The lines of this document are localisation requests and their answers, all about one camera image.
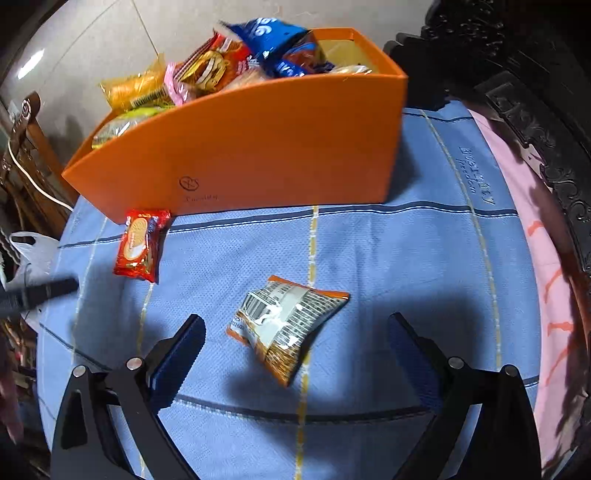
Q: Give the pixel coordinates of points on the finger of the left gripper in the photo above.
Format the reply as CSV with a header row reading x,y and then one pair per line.
x,y
27,298

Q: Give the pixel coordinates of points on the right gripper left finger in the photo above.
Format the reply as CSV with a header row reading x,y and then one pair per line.
x,y
85,442

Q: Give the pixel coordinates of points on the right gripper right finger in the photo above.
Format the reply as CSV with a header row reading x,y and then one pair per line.
x,y
504,444

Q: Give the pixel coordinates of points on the small red biscuit packet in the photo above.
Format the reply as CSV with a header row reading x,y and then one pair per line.
x,y
139,247

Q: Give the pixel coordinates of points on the yellow-green snack packet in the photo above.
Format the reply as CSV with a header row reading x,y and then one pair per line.
x,y
124,123

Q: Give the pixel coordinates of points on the orange cracker packet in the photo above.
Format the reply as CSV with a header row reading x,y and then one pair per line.
x,y
277,320

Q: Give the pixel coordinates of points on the orange clear wafer packet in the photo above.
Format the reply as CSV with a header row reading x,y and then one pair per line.
x,y
144,89

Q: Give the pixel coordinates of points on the red checkered snack packet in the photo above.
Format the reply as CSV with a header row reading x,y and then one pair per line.
x,y
217,63

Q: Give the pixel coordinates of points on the blue oreo packet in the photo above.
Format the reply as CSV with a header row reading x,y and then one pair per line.
x,y
282,49

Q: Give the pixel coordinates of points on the pink biscuit packet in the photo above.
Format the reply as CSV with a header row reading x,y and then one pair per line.
x,y
179,91

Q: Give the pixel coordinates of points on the golden bun packet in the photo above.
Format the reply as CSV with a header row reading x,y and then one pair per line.
x,y
357,69

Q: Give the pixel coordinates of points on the white plastic bag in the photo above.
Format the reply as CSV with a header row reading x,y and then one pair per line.
x,y
36,253

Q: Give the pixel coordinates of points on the pink patterned cloth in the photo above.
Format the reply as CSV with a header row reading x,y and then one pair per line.
x,y
564,320

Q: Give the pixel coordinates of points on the brown wooden chair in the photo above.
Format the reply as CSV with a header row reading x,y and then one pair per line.
x,y
31,174

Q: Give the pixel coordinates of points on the orange cardboard box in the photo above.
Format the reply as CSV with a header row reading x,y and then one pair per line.
x,y
322,139

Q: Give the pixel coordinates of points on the dark carved wooden furniture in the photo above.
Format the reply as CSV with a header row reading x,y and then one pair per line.
x,y
530,62

